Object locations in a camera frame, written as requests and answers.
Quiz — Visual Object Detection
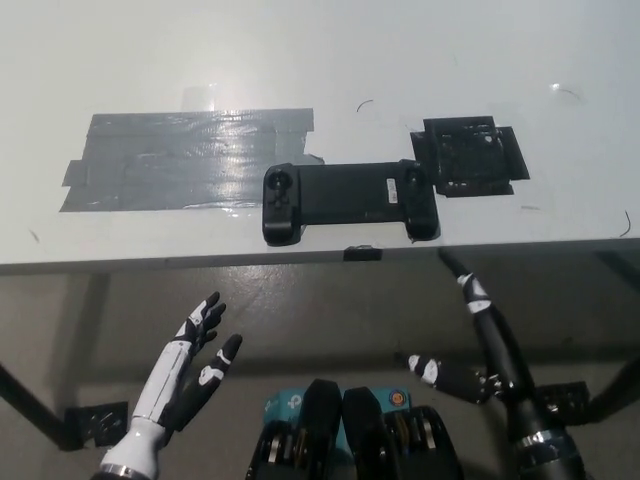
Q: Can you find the black game controller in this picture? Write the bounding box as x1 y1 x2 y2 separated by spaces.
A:
262 158 441 247

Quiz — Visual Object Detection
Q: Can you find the black desk leg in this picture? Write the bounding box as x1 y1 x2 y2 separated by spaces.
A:
587 347 640 419
0 362 69 451

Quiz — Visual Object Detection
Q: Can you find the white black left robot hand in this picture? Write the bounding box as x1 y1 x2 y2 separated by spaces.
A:
101 291 244 472

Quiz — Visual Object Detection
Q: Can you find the grey duct tape patch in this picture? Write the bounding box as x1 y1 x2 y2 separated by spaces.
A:
58 107 326 215

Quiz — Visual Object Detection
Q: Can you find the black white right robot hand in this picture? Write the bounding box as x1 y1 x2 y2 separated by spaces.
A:
406 248 565 450

